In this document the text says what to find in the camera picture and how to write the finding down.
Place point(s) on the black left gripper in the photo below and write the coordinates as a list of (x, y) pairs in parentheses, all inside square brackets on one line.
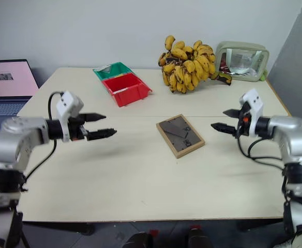
[(76, 129)]

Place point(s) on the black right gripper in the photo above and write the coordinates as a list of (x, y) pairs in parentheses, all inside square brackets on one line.
[(244, 126)]

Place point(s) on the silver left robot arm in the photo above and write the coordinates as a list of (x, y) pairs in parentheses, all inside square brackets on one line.
[(24, 134)]

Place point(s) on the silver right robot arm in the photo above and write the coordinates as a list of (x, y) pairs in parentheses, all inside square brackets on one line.
[(293, 134)]

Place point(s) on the open laptop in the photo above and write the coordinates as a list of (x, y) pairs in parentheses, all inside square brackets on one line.
[(8, 77)]

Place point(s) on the blackened banana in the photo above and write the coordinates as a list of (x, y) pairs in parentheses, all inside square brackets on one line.
[(223, 78)]

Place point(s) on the red plastic storage bin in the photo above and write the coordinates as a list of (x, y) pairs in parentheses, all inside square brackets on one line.
[(126, 89)]

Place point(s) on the silver packet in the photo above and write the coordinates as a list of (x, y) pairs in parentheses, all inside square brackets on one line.
[(103, 69)]

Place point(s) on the green plastic storage bin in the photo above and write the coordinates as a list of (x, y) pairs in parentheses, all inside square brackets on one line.
[(120, 69)]

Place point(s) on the silver foil bag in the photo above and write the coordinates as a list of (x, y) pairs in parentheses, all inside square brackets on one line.
[(244, 62)]

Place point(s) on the yellow banana bunch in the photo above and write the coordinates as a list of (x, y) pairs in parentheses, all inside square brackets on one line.
[(187, 67)]

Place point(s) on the clear beige-trimmed pouch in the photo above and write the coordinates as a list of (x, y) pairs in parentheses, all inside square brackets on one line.
[(262, 59)]

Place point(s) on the dark rounded shape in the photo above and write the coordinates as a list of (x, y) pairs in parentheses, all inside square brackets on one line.
[(200, 237), (139, 241)]

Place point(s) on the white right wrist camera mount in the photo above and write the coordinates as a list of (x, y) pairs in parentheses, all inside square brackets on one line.
[(255, 103)]

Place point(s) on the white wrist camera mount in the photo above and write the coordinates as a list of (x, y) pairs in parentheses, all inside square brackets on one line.
[(255, 103), (67, 103)]

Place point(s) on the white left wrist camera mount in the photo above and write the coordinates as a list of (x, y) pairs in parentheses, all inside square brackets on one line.
[(67, 103)]

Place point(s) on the wooden framed picture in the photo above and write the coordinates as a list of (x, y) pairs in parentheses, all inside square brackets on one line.
[(180, 137)]

